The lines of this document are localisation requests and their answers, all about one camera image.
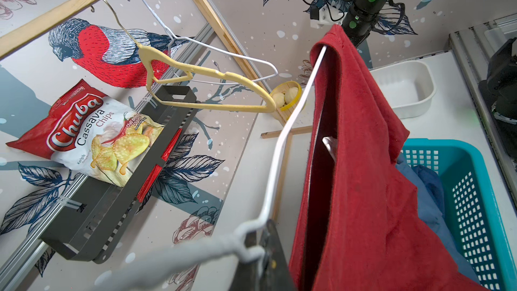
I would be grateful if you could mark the black wall basket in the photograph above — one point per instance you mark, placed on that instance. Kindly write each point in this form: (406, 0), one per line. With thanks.
(92, 220)

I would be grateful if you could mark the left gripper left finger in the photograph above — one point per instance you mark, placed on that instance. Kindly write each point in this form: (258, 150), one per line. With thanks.
(246, 277)

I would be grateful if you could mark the wooden clothes rack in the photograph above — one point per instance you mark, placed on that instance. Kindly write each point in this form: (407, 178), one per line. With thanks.
(34, 77)

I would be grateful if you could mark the yellow chips bag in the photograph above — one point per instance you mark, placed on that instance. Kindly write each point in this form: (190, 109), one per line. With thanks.
(92, 133)

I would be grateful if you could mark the white wire hanger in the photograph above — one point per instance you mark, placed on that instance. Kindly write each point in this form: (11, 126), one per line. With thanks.
(242, 243)
(173, 36)

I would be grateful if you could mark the slate blue t-shirt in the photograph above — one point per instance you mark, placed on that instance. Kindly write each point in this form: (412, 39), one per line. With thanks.
(431, 209)

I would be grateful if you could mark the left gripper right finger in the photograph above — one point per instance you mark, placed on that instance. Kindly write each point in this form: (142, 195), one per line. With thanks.
(275, 274)

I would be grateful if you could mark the dark red t-shirt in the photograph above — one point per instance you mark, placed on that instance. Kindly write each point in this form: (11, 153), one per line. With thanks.
(358, 227)

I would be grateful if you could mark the white plastic tray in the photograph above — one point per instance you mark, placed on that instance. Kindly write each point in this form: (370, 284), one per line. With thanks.
(407, 86)

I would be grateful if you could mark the teal plastic basket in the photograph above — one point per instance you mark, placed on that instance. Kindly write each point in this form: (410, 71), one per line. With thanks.
(469, 207)

